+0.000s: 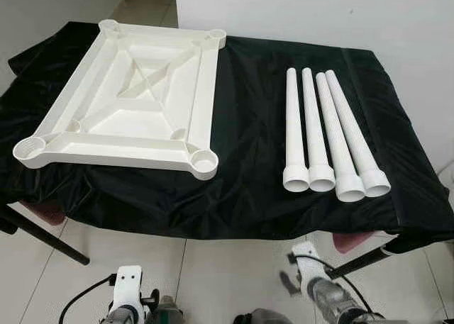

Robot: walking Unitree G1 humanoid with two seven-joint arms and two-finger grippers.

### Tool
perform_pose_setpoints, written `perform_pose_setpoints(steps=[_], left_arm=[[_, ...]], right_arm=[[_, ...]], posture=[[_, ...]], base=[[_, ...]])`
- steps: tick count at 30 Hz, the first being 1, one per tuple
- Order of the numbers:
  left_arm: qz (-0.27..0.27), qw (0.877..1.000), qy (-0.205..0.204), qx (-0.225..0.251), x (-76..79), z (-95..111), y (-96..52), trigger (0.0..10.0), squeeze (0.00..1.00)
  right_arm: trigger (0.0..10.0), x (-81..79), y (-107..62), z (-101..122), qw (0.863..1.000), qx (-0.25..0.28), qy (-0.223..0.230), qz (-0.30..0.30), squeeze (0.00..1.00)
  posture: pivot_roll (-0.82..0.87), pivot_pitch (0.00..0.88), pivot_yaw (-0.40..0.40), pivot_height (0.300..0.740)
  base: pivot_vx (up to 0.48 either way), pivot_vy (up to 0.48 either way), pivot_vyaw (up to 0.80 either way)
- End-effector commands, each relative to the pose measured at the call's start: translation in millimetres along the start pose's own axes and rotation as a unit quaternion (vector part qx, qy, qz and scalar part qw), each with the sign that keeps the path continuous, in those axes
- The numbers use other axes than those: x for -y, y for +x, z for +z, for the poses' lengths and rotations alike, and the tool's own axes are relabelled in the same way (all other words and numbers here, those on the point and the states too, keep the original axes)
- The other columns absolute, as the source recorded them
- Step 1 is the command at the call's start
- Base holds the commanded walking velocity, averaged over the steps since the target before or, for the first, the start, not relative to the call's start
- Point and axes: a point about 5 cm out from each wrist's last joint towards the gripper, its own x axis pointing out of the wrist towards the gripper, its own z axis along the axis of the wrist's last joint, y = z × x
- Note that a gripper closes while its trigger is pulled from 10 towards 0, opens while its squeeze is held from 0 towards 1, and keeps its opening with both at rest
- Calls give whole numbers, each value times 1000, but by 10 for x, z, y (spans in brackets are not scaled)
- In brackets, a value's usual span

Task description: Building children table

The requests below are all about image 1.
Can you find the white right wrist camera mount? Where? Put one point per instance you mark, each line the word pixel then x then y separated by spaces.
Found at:
pixel 306 264

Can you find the grey left robot leg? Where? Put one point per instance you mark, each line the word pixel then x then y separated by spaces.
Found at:
pixel 164 313

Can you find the grey robot leg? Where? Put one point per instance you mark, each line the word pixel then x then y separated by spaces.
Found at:
pixel 266 317
pixel 164 313

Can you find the grey right robot leg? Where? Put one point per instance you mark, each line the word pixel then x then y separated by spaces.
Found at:
pixel 266 317

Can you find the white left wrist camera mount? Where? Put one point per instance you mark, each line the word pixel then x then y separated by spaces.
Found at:
pixel 129 285

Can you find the black table cloth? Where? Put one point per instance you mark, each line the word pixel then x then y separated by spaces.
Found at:
pixel 248 125

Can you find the maroon plastic stool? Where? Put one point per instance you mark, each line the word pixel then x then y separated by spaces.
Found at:
pixel 351 240
pixel 46 212

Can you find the white plastic children table top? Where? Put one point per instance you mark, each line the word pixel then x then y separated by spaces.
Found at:
pixel 128 125

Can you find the black metal table leg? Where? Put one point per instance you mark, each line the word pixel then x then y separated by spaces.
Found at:
pixel 362 261
pixel 42 235

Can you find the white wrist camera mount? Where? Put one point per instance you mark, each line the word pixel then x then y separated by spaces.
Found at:
pixel 306 264
pixel 129 285

